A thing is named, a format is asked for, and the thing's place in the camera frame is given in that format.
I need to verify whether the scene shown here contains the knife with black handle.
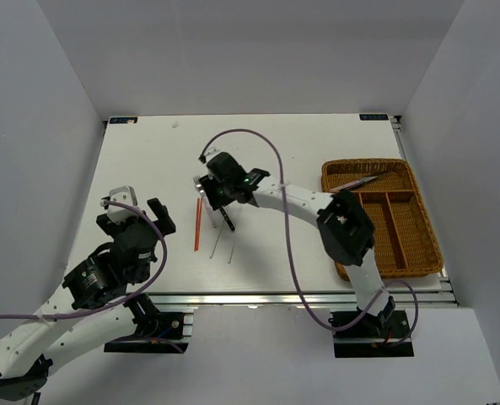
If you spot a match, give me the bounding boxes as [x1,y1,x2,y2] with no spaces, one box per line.
[359,171,393,184]

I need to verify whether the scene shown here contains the white chopstick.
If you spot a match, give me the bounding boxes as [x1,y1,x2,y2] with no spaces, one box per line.
[227,206,243,265]
[209,219,225,260]

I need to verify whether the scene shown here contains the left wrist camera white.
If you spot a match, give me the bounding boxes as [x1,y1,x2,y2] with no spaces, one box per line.
[100,186,138,224]

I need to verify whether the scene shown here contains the blue label left corner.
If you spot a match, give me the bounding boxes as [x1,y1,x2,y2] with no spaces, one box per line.
[108,116,138,125]

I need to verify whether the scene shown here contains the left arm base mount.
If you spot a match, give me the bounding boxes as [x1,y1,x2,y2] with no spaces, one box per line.
[104,294,193,354]

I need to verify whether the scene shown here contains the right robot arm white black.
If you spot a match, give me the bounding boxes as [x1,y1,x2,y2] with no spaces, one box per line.
[199,151,395,337]

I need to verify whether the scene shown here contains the fork with pink handle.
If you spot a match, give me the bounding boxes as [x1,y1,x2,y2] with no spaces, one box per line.
[193,175,218,229]

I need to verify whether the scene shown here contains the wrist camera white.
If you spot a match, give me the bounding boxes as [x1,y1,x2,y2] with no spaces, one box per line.
[198,147,221,165]
[100,186,138,224]

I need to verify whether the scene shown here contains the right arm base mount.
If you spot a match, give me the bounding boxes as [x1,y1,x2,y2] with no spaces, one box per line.
[333,310,415,359]

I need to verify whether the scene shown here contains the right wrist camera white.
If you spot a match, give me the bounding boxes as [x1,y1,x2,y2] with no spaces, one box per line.
[198,147,221,165]

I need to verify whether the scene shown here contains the blue label right corner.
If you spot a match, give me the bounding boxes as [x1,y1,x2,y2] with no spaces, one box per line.
[358,113,389,121]

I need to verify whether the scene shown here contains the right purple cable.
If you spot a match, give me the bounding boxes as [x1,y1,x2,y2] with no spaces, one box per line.
[197,128,420,348]

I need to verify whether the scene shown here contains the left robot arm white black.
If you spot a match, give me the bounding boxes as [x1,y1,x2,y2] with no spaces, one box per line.
[0,197,176,402]

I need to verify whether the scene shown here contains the white chopstick right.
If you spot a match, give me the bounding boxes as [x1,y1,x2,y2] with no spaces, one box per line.
[227,206,243,265]

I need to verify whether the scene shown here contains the knife with pink handle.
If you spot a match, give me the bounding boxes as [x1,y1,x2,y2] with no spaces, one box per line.
[330,179,368,193]

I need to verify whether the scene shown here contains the wicker cutlery basket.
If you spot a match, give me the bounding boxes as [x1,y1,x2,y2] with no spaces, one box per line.
[321,158,444,279]

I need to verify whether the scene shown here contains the red chopstick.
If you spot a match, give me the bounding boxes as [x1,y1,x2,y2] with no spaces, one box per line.
[194,197,202,251]

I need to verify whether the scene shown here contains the blue label corner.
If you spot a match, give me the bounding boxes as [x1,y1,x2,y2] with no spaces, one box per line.
[358,113,389,121]
[108,116,138,125]

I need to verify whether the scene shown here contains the fork with black dotted handle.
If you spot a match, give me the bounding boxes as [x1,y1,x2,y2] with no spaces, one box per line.
[218,207,236,233]

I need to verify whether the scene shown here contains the white chopstick left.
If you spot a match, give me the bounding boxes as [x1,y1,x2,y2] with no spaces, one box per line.
[209,219,225,260]

